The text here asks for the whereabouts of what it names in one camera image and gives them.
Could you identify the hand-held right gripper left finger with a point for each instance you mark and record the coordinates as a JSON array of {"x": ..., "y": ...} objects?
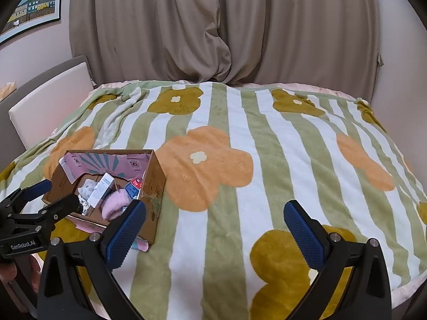
[{"x": 132, "y": 227}]

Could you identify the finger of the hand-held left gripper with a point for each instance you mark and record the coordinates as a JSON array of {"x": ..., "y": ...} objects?
[
  {"x": 63, "y": 206},
  {"x": 38, "y": 188}
]

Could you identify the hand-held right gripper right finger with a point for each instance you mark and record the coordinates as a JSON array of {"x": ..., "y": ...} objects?
[{"x": 300, "y": 230}]

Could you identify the silver blister pack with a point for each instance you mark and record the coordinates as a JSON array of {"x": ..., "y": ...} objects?
[{"x": 84, "y": 205}]

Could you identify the pink fuzzy sock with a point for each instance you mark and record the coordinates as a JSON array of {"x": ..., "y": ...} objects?
[{"x": 115, "y": 203}]

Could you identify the red and blue packet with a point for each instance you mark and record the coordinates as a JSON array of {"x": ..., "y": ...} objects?
[{"x": 134, "y": 187}]

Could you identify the blue and white box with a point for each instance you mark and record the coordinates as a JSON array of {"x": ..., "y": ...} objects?
[{"x": 101, "y": 188}]

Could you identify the brown cardboard box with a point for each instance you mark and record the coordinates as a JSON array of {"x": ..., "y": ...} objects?
[{"x": 151, "y": 186}]

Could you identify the person's left hand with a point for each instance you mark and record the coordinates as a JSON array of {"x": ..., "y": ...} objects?
[{"x": 35, "y": 270}]

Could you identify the pink printed card insert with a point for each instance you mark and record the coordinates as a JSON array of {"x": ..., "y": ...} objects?
[{"x": 100, "y": 163}]

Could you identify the striped flower blanket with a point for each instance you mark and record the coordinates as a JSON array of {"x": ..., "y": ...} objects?
[{"x": 233, "y": 206}]

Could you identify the white padded headboard panel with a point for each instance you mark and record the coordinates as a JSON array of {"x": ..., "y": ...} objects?
[{"x": 50, "y": 106}]

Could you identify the peach coloured cloth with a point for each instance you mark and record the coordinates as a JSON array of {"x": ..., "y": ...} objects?
[{"x": 7, "y": 89}]

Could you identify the pink bedsheet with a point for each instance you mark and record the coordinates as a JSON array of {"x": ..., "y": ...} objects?
[{"x": 403, "y": 288}]

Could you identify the grey headboard frame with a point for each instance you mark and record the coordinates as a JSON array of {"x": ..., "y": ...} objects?
[{"x": 8, "y": 140}]

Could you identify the framed wall poster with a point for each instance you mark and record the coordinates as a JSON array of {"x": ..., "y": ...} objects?
[{"x": 33, "y": 3}]

